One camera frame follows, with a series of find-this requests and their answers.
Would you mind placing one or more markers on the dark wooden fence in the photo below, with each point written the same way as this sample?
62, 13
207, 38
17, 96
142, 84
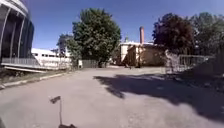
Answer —
89, 63

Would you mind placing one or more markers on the yellow building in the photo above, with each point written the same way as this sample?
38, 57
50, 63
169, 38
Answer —
143, 53

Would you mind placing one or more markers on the large green tree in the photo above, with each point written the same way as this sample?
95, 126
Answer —
96, 33

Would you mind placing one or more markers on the grey paved road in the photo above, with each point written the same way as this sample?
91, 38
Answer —
100, 100

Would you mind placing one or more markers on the red brick chimney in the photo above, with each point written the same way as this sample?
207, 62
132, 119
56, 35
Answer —
142, 35

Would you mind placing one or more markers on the small green tree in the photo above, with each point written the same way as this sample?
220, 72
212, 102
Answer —
65, 45

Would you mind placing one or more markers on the white low building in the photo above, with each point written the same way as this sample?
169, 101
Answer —
46, 56

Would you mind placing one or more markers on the metal mesh fence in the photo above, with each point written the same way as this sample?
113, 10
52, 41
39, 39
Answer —
186, 61

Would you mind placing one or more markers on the pale kerb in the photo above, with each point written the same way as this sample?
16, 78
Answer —
33, 80

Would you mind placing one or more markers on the dark leafy trees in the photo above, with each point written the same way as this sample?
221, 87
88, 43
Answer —
190, 33

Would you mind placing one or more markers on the grey railing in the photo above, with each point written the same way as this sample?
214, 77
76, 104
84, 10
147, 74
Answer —
23, 62

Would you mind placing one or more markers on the round glass building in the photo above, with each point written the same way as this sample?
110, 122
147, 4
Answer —
15, 30

